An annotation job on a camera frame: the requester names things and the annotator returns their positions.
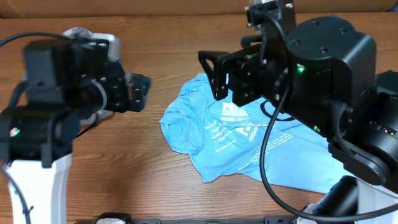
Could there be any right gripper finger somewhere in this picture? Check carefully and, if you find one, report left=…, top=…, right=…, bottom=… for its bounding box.
left=241, top=35, right=262, bottom=48
left=198, top=51, right=229, bottom=101

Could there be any light blue printed t-shirt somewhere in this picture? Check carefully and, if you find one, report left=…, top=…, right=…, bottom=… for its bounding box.
left=160, top=74, right=349, bottom=194

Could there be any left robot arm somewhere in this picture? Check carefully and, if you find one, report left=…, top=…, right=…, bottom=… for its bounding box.
left=1, top=37, right=151, bottom=223

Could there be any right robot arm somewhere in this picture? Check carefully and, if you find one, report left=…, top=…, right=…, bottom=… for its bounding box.
left=198, top=12, right=397, bottom=223

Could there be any folded grey garment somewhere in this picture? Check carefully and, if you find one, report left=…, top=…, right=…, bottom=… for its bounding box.
left=62, top=27, right=150, bottom=126

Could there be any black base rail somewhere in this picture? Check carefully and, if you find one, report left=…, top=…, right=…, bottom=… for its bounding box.
left=75, top=212, right=293, bottom=224

